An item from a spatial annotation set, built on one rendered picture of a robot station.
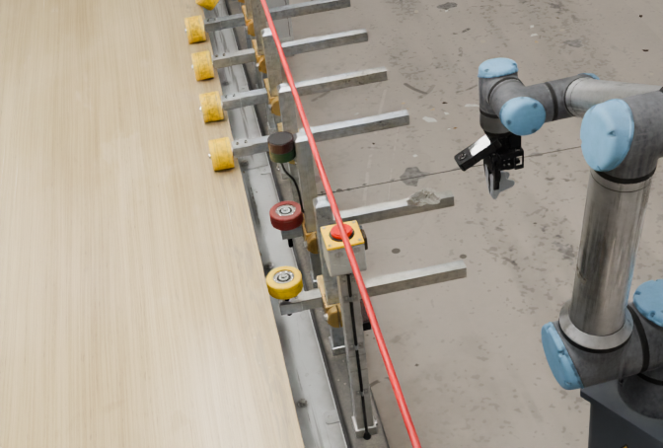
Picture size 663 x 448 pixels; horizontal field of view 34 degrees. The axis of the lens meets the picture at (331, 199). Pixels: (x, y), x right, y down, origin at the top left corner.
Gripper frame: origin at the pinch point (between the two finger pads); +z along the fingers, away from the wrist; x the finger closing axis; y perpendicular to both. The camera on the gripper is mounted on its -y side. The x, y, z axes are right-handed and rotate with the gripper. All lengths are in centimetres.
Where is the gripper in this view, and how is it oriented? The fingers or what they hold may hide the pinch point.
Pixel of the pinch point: (491, 194)
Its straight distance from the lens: 276.7
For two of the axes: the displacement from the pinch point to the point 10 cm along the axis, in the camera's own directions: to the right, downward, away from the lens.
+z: 1.0, 8.1, 5.8
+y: 9.7, -2.0, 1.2
